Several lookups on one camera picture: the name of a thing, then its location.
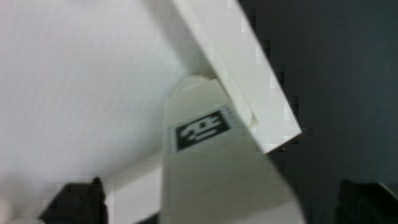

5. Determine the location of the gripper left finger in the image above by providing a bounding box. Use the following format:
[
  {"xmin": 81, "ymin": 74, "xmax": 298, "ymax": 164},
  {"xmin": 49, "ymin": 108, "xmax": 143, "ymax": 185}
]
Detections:
[{"xmin": 38, "ymin": 178, "xmax": 106, "ymax": 224}]

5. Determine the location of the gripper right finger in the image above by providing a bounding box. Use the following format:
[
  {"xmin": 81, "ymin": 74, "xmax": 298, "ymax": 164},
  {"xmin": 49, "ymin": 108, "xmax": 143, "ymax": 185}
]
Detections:
[{"xmin": 333, "ymin": 180, "xmax": 398, "ymax": 224}]

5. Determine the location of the white desk leg tagged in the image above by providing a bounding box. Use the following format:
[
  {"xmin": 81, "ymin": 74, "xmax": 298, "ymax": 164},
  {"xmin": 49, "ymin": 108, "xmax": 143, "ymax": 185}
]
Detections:
[{"xmin": 138, "ymin": 74, "xmax": 308, "ymax": 224}]

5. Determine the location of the white desk tabletop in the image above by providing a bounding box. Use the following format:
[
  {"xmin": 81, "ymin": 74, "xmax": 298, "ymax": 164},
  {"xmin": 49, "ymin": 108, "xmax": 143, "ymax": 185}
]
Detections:
[{"xmin": 0, "ymin": 0, "xmax": 300, "ymax": 224}]

